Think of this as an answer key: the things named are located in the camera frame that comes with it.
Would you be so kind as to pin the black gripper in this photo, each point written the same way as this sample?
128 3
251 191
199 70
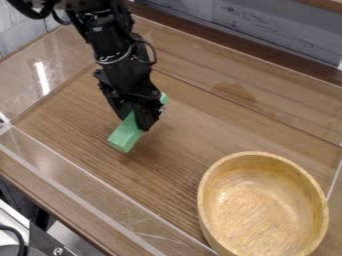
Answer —
124 81

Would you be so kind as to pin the green rectangular block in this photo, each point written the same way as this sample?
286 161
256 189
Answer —
127 134

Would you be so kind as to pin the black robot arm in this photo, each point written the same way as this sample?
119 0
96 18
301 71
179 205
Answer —
103 22

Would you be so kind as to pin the brown wooden bowl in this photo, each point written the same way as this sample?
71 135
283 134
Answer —
260 207

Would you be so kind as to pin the clear acrylic barrier wall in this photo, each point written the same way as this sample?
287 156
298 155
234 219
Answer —
240 97

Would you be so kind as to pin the black table frame bracket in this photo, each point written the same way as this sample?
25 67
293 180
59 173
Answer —
57 242

